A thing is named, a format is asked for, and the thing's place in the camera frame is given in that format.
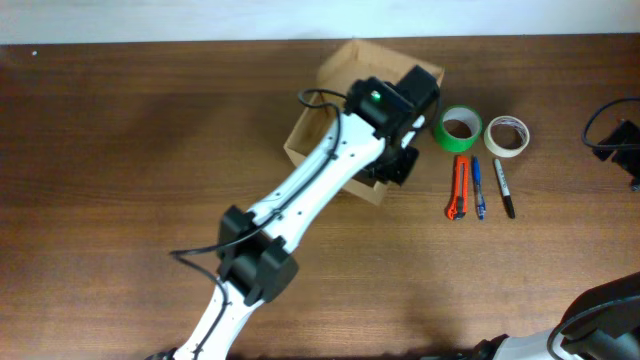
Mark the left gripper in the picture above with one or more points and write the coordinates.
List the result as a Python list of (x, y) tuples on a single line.
[(402, 171)]

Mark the brown cardboard box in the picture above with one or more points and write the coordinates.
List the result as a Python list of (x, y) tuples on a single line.
[(345, 65)]

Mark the green tape roll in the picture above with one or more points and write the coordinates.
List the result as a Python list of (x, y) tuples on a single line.
[(467, 116)]

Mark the white masking tape roll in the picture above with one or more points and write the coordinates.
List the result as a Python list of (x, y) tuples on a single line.
[(514, 123)]

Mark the orange utility knife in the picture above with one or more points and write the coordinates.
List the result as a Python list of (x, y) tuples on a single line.
[(458, 206)]

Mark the blue ballpoint pen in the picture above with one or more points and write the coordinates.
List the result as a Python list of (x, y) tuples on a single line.
[(477, 181)]

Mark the black grey permanent marker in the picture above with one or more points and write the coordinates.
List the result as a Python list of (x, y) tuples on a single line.
[(505, 192)]

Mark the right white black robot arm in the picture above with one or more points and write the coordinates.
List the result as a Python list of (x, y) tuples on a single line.
[(602, 323)]

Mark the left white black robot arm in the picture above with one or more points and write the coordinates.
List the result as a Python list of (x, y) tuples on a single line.
[(252, 262)]

